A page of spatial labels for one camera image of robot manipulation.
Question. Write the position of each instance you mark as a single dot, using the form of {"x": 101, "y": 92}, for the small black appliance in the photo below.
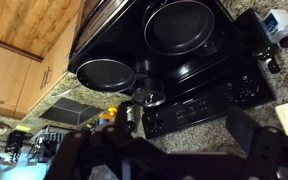
{"x": 15, "y": 143}

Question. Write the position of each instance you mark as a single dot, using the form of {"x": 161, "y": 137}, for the dark olive oil bottle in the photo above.
{"x": 257, "y": 40}

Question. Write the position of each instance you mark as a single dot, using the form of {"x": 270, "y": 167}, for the large black frying pan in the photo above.
{"x": 179, "y": 26}

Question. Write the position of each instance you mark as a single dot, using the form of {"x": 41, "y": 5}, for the wooden base cabinet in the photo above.
{"x": 7, "y": 73}

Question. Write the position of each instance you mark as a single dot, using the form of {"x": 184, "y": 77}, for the black trapezoid tray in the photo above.
{"x": 70, "y": 111}

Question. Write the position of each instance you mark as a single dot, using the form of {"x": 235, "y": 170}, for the small black frying pan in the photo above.
{"x": 105, "y": 75}

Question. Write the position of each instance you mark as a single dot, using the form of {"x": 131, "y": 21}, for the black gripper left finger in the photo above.
{"x": 84, "y": 156}

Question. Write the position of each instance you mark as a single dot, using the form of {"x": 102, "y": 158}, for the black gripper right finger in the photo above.
{"x": 270, "y": 156}

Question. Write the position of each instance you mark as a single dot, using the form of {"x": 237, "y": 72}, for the yellow sponge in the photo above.
{"x": 23, "y": 128}

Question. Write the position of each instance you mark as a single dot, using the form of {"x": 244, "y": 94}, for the white container blue label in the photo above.
{"x": 279, "y": 26}

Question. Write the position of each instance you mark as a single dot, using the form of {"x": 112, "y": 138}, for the black electric stove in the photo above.
{"x": 200, "y": 110}

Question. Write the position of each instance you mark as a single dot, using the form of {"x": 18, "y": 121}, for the yellow orange bottle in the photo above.
{"x": 108, "y": 115}

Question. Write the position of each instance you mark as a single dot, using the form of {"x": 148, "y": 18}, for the white sink basin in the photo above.
{"x": 14, "y": 168}

